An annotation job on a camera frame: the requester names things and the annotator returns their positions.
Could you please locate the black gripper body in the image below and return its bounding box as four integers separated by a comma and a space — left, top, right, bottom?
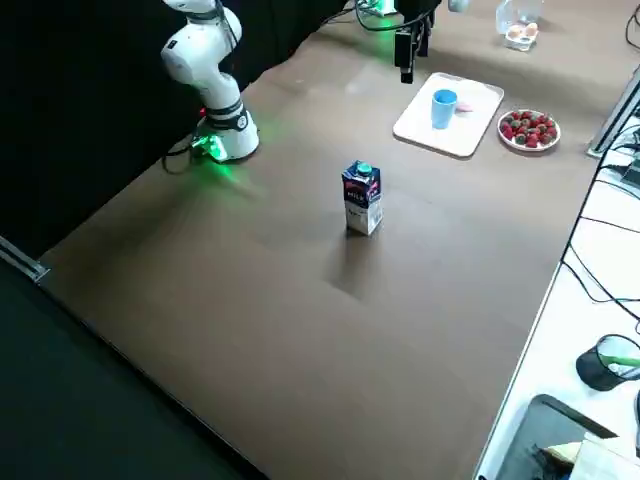
397, 0, 442, 31

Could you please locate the blue white milk carton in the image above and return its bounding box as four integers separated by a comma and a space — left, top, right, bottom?
341, 159, 384, 236

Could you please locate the blue plastic cup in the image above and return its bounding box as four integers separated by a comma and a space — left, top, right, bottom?
431, 88, 458, 131

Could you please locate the white egg holder clear lid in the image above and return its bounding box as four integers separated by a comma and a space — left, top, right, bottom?
501, 3, 541, 52

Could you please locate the white rectangular tray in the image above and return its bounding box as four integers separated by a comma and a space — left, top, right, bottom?
392, 71, 505, 160

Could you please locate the black mesh pen cup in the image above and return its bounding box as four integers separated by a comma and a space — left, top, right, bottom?
575, 333, 640, 393

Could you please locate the white plate with strawberries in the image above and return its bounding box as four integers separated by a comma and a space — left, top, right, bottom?
496, 107, 562, 153

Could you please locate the green pen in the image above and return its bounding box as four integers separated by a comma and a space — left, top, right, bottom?
597, 353, 640, 369

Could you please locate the black flat mat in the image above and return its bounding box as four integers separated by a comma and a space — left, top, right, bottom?
477, 393, 621, 480

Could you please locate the cardboard box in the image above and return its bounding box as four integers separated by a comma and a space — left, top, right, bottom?
542, 433, 640, 480

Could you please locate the aluminium profile post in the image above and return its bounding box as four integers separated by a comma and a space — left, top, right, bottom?
585, 63, 640, 159

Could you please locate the black cable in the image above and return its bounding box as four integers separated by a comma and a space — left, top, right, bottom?
162, 135, 204, 175

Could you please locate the aluminium frame rail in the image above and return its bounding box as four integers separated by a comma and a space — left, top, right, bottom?
0, 233, 51, 284

